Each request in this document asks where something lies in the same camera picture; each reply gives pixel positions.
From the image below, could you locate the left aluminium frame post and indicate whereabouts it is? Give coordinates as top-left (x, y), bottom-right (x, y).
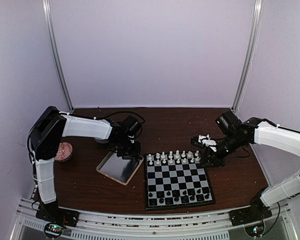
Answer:
top-left (42, 0), bottom-right (75, 112)

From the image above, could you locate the wooden rimmed black tray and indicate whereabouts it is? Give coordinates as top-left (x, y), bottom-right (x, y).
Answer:
top-left (96, 152), bottom-right (144, 186)

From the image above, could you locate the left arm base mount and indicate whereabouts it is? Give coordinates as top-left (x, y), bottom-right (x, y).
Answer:
top-left (35, 206), bottom-right (80, 239)

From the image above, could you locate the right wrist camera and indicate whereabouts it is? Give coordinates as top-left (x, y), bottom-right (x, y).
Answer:
top-left (190, 134), bottom-right (217, 152)

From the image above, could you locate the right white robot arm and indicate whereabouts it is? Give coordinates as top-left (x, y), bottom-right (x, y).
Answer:
top-left (198, 110), bottom-right (300, 221)

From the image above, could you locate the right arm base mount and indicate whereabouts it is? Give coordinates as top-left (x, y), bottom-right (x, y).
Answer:
top-left (229, 206), bottom-right (272, 238)

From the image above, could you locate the aluminium frame post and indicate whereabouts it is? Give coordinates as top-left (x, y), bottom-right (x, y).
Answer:
top-left (232, 0), bottom-right (264, 114)
top-left (42, 0), bottom-right (75, 112)

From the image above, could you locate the red patterned bowl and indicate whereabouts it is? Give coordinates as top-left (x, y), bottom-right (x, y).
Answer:
top-left (54, 142), bottom-right (73, 163)

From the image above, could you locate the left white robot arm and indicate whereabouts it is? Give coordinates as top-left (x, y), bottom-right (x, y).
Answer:
top-left (27, 106), bottom-right (145, 222)

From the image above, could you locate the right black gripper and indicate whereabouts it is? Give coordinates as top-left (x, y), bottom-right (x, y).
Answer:
top-left (198, 132), bottom-right (246, 169)

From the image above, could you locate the aluminium front rail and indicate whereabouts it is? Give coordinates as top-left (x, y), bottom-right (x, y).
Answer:
top-left (9, 196), bottom-right (298, 240)

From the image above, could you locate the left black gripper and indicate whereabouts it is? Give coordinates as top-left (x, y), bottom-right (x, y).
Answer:
top-left (113, 137), bottom-right (141, 160)

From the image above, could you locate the right aluminium frame post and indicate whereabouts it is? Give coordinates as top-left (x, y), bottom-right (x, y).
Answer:
top-left (232, 0), bottom-right (264, 114)

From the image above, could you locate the black grey chessboard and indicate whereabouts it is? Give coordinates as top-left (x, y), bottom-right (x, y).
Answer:
top-left (144, 150), bottom-right (216, 211)

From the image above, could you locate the white ceramic bowl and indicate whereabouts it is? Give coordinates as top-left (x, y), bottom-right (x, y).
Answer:
top-left (94, 138), bottom-right (109, 144)

